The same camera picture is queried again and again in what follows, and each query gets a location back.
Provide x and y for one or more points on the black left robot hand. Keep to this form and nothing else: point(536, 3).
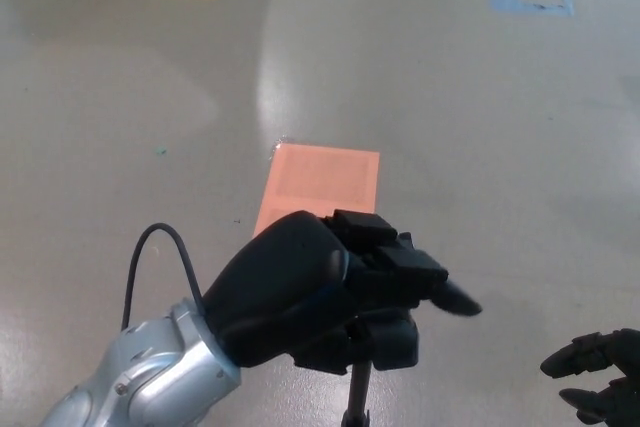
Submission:
point(290, 287)

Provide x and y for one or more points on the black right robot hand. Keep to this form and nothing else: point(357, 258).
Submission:
point(600, 372)

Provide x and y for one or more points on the black phone stand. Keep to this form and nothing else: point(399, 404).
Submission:
point(390, 342)

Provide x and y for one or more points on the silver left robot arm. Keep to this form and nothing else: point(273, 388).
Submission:
point(150, 372)

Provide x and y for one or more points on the orange paper sheet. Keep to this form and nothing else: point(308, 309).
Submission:
point(325, 177)

